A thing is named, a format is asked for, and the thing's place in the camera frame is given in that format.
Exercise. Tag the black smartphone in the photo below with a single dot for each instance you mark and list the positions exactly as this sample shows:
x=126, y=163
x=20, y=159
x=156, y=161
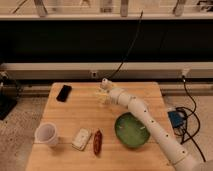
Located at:
x=64, y=92

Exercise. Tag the white rectangular sponge block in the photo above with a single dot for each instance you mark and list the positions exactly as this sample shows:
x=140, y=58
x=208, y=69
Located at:
x=81, y=139

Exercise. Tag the blue box on floor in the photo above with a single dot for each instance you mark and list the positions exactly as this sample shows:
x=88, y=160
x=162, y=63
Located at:
x=175, y=119

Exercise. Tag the green bowl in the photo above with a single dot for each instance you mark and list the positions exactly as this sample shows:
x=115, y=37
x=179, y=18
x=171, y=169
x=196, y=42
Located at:
x=130, y=131

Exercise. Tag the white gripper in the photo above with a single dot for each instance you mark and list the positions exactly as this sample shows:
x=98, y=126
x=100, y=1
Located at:
x=109, y=92

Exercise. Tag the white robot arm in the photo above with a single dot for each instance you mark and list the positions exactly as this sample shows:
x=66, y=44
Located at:
x=177, y=155

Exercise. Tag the white plastic cup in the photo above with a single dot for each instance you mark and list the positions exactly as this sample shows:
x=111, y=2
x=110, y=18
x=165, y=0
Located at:
x=47, y=134

